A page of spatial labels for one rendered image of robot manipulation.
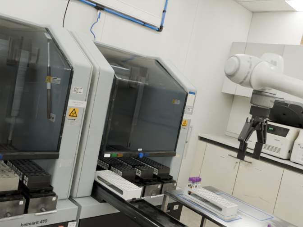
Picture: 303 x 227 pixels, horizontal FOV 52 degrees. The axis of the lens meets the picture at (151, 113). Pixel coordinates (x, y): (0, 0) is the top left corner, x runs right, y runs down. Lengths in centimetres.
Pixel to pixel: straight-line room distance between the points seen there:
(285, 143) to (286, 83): 255
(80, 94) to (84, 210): 59
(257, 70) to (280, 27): 349
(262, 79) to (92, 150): 97
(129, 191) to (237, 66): 84
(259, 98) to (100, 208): 100
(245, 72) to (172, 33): 248
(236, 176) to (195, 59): 148
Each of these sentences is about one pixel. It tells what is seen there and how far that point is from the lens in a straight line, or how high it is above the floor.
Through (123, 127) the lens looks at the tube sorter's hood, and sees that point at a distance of 176.
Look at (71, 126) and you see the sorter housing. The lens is 159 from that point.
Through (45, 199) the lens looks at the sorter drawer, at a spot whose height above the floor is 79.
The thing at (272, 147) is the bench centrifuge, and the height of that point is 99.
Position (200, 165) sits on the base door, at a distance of 419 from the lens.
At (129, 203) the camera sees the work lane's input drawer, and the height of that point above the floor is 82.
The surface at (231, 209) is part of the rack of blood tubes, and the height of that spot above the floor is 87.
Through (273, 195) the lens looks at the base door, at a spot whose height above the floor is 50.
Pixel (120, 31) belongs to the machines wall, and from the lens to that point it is 307.
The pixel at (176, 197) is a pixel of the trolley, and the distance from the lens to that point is 180.
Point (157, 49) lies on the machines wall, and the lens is 340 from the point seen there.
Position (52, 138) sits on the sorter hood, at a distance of 155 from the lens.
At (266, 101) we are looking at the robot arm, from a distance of 128.
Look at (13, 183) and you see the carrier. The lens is 155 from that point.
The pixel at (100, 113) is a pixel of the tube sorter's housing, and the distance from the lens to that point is 166.
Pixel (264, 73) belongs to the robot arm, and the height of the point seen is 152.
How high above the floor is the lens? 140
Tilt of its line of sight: 5 degrees down
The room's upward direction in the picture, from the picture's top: 12 degrees clockwise
